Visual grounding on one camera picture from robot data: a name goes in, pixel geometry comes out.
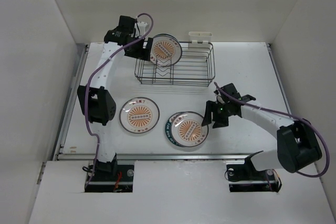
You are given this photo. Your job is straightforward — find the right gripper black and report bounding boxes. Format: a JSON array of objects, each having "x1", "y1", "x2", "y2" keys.
[{"x1": 201, "y1": 100, "x2": 232, "y2": 129}]

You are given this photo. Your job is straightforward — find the red rim plate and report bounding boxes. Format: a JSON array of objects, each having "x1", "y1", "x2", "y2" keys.
[{"x1": 150, "y1": 34, "x2": 182, "y2": 67}]

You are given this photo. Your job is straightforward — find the orange sunburst plate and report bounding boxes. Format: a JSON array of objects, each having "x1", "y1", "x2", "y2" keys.
[
  {"x1": 171, "y1": 111, "x2": 209, "y2": 148},
  {"x1": 119, "y1": 97, "x2": 160, "y2": 134}
]

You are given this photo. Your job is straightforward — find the teal rim lettered plate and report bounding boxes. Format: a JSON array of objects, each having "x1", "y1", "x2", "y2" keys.
[{"x1": 164, "y1": 112, "x2": 182, "y2": 147}]

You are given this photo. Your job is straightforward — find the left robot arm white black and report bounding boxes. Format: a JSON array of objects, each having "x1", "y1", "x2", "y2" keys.
[{"x1": 77, "y1": 13, "x2": 154, "y2": 180}]

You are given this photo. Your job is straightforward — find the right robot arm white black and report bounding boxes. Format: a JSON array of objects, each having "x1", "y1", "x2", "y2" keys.
[{"x1": 202, "y1": 83, "x2": 329, "y2": 181}]

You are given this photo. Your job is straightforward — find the white cutlery holder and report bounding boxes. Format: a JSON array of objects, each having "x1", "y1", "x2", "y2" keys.
[{"x1": 188, "y1": 31, "x2": 213, "y2": 48}]

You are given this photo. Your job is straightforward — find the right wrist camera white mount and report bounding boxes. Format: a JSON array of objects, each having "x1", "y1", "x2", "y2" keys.
[{"x1": 216, "y1": 95, "x2": 226, "y2": 104}]

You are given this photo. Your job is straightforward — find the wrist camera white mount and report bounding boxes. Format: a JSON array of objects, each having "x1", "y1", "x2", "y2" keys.
[
  {"x1": 134, "y1": 21, "x2": 150, "y2": 37},
  {"x1": 216, "y1": 95, "x2": 226, "y2": 104}
]

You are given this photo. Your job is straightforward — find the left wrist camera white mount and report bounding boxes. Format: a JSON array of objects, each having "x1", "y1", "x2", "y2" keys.
[{"x1": 134, "y1": 21, "x2": 150, "y2": 37}]

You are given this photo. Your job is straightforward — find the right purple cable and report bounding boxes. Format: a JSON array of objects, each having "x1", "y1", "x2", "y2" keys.
[{"x1": 214, "y1": 81, "x2": 330, "y2": 192}]

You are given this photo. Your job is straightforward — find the grey wire dish rack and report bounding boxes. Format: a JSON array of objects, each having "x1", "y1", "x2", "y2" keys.
[{"x1": 134, "y1": 41, "x2": 215, "y2": 87}]

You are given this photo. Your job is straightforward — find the left side rail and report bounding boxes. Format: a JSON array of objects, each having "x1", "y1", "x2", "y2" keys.
[{"x1": 36, "y1": 44, "x2": 89, "y2": 184}]

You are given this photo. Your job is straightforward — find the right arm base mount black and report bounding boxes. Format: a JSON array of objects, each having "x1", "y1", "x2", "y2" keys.
[{"x1": 225, "y1": 163, "x2": 282, "y2": 193}]

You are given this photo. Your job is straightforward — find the right side rail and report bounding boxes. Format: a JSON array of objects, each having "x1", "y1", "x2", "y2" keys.
[{"x1": 266, "y1": 43, "x2": 292, "y2": 114}]

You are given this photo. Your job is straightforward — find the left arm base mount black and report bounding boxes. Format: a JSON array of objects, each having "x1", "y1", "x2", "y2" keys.
[{"x1": 82, "y1": 165, "x2": 134, "y2": 193}]

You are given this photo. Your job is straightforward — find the aluminium front rail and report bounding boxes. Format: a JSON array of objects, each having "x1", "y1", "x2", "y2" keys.
[{"x1": 56, "y1": 153, "x2": 250, "y2": 161}]

